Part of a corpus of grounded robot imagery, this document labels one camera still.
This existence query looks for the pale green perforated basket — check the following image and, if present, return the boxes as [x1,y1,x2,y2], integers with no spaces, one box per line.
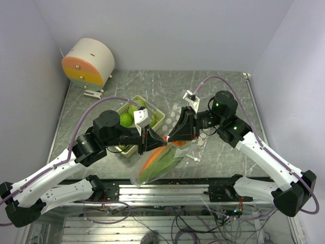
[115,95,165,158]

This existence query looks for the red meat slab orange rind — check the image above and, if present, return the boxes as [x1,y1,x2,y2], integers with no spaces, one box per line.
[139,141,188,176]

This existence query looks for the large green cabbage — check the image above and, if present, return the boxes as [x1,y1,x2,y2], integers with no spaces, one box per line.
[128,100,146,117]

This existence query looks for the green leafy vegetable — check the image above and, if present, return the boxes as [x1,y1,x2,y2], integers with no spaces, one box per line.
[139,146,186,184]

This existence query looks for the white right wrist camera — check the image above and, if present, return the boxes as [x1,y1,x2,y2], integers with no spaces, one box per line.
[182,90,200,113]

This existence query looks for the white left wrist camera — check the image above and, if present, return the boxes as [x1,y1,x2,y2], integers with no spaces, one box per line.
[133,108,152,128]

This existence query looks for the green custard apple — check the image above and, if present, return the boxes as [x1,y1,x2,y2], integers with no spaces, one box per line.
[150,115,157,127]
[120,113,133,128]

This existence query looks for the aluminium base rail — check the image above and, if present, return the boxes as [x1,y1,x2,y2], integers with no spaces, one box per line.
[32,177,295,206]

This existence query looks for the round drawer cabinet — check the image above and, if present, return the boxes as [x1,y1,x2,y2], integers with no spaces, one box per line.
[61,38,115,92]

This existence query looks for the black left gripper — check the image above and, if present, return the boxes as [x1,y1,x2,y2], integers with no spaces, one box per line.
[103,122,167,155]

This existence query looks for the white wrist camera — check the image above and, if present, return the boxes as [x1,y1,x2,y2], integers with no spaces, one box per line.
[133,108,152,128]
[182,90,200,113]

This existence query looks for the clear bag white dots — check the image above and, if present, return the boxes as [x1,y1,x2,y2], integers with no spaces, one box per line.
[162,103,207,164]

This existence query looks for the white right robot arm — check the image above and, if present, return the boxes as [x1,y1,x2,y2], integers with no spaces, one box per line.
[167,90,316,217]

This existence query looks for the clear bag orange zipper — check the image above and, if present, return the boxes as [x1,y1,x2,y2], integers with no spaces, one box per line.
[130,142,182,186]

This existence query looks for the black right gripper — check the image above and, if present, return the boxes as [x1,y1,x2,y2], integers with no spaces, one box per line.
[167,106,223,142]

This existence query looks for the small white grey block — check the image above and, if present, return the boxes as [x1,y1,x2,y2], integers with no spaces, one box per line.
[83,89,103,100]

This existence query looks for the loose cables under table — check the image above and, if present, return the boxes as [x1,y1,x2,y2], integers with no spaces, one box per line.
[81,198,282,244]

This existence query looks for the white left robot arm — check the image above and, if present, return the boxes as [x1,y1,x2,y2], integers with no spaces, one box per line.
[1,110,167,228]

